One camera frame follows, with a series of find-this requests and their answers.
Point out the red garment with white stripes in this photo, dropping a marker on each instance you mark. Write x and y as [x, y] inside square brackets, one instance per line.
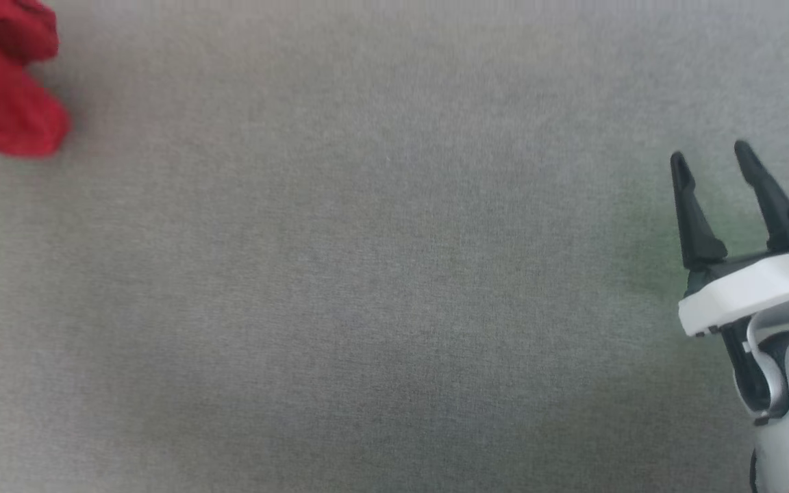
[4, 103]

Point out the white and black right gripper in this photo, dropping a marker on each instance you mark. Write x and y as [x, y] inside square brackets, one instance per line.
[744, 291]

